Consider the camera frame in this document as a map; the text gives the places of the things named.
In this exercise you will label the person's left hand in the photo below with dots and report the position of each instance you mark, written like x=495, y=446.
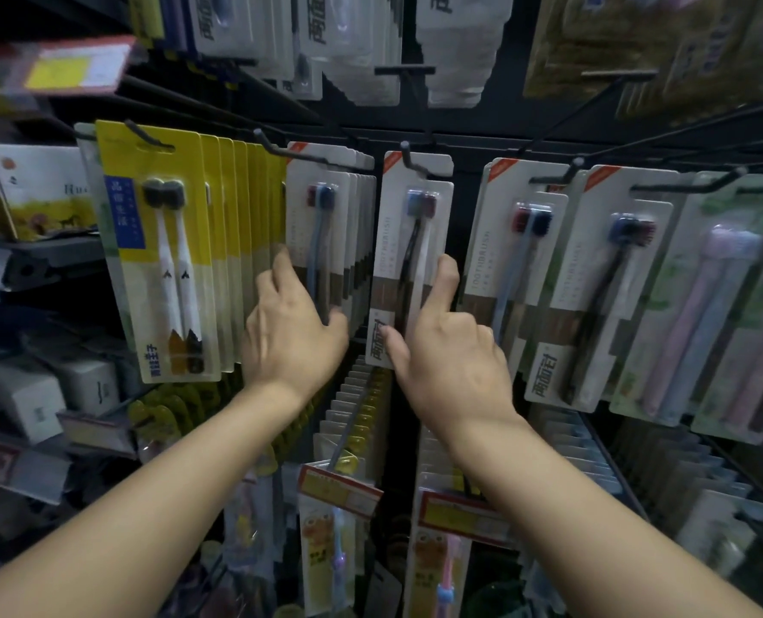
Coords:
x=288, y=344

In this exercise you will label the person's right hand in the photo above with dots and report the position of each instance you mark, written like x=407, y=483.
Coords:
x=452, y=373

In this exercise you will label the person's left thumb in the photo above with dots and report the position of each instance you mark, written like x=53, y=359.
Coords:
x=336, y=325

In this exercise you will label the person's left middle finger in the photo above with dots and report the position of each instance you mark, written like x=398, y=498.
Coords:
x=267, y=288

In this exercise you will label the person's right thumb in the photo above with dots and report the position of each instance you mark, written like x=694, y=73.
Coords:
x=396, y=350

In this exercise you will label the stack of white toothbrush packets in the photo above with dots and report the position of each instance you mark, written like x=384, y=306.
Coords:
x=326, y=250

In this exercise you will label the white toothbrush packet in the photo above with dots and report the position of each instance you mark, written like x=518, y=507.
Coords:
x=606, y=302
x=516, y=263
x=413, y=250

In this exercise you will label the person's right forearm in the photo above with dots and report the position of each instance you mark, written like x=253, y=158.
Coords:
x=581, y=527

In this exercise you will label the person's left forearm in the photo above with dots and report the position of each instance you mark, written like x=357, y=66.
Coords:
x=130, y=527

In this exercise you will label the row of yellow children's toothbrush packets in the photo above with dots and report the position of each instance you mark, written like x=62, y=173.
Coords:
x=349, y=444
x=442, y=572

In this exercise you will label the stack of yellow toothbrush packets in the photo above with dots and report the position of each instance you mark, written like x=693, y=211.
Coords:
x=162, y=250

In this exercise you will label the black peg hook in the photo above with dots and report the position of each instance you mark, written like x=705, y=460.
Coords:
x=558, y=174
x=407, y=70
x=413, y=162
x=619, y=75
x=146, y=138
x=690, y=182
x=285, y=149

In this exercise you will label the red price tag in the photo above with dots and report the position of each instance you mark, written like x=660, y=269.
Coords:
x=465, y=518
x=339, y=490

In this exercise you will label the row of white grey packets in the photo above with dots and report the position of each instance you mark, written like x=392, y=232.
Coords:
x=587, y=450

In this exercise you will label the group of small white boxes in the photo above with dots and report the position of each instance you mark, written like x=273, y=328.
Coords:
x=47, y=386

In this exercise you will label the white and yellow printed box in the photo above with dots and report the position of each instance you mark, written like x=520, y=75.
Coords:
x=31, y=192

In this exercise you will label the hanging row of clear packets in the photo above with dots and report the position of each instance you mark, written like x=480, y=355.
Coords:
x=330, y=38

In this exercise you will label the price tag with yellow label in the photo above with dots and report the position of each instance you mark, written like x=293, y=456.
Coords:
x=72, y=69

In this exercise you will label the green packet with pink toothbrush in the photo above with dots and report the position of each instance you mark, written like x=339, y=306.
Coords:
x=696, y=315
x=761, y=366

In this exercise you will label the hanging row of pale packets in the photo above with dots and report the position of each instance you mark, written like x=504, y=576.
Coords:
x=462, y=44

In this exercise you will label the hanging row of gold packets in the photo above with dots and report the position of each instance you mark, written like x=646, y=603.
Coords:
x=664, y=44

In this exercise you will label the grey shelf edge rail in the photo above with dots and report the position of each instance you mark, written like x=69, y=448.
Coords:
x=27, y=267

